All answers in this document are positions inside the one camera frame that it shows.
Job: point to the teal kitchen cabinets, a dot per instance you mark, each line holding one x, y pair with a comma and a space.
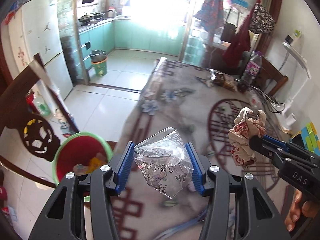
112, 34

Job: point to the blue green toy board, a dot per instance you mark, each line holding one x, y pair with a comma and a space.
310, 138

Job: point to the dark red hanging garment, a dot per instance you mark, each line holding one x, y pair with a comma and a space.
240, 43

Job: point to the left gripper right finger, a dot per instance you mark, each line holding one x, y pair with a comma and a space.
199, 176

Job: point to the patterned black white bag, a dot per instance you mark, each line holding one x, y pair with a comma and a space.
262, 21

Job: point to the red white wrapper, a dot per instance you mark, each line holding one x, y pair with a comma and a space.
244, 129

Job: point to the right hand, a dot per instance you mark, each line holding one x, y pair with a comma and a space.
309, 209

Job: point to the clear plastic bag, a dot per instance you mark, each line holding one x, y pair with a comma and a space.
164, 162

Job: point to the red basin green rim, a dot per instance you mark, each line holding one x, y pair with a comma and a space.
79, 148

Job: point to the wooden chair far side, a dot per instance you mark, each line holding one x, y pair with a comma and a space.
269, 73

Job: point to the black smartphone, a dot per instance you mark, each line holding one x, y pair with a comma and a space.
297, 139

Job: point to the floral tablecloth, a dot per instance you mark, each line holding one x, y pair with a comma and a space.
172, 96

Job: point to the purple label drink bottle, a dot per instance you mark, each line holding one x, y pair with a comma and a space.
252, 68

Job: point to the green trash bin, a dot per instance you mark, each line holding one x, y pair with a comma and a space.
99, 61

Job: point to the black hanging bag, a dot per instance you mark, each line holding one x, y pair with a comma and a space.
229, 30

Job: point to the dark wooden chair left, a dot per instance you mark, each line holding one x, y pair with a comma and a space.
35, 131

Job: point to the black wok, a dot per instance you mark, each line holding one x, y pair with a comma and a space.
86, 19

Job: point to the plaid hanging cloth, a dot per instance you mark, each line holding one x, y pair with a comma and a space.
211, 15

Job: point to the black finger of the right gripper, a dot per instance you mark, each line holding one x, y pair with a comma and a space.
282, 152

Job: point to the brown snack package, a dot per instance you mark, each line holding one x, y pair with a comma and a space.
223, 80

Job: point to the white refrigerator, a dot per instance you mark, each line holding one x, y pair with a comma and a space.
33, 29

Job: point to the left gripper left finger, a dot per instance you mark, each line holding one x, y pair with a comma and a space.
121, 167

